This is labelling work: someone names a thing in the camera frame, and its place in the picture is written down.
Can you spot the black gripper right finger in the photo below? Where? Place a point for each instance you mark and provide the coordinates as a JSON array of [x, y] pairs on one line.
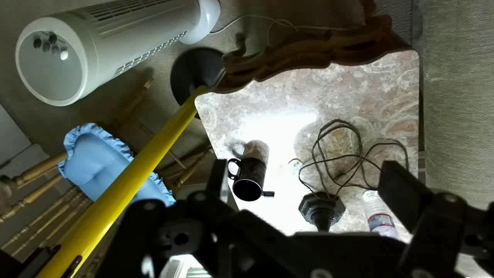
[[407, 198]]

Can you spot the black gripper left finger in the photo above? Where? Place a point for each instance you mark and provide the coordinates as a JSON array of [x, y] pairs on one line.
[[217, 184]]

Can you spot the tiny black pot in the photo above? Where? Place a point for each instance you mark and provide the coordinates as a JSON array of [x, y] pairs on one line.
[[248, 179]]

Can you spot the small plastic bottle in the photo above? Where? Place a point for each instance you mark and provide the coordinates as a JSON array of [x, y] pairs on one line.
[[376, 216]]

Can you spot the marble top side table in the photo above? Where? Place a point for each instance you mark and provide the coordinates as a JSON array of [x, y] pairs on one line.
[[322, 110]]

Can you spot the blue seat cushion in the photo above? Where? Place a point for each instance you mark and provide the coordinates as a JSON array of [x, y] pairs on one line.
[[94, 159]]

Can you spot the wooden rocking chair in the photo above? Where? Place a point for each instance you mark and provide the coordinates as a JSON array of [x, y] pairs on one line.
[[37, 202]]

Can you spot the white tower fan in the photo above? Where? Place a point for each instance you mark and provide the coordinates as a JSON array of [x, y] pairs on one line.
[[63, 57]]

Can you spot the yellow barricade post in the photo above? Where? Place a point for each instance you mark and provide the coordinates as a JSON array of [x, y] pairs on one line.
[[84, 235]]

